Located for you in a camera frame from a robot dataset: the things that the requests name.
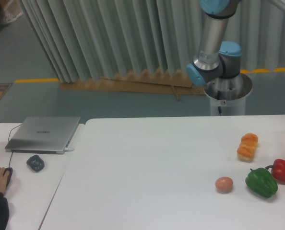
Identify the black computer mouse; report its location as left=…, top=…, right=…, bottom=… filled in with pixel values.
left=3, top=167, right=13, bottom=187

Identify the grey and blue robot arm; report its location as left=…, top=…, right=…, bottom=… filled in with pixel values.
left=187, top=0, right=285, bottom=86

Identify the green bell pepper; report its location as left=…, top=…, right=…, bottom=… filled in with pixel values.
left=245, top=168, right=278, bottom=198

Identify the red bell pepper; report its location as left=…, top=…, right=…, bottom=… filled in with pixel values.
left=265, top=159, right=285, bottom=183

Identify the silver closed laptop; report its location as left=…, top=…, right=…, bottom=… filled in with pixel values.
left=5, top=116, right=81, bottom=154

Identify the pale green pleated curtain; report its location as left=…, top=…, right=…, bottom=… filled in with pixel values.
left=20, top=0, right=285, bottom=82

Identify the clear plastic bag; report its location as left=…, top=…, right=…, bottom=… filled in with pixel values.
left=0, top=0, right=23, bottom=24

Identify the brown egg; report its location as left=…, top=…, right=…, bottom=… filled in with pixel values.
left=215, top=177, right=233, bottom=192

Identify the orange bread loaf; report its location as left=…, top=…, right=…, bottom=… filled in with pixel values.
left=237, top=133, right=258, bottom=161

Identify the black mouse cable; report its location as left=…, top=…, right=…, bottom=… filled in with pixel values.
left=0, top=121, right=23, bottom=168

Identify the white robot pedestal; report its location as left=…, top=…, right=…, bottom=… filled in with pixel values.
left=204, top=73, right=253, bottom=116

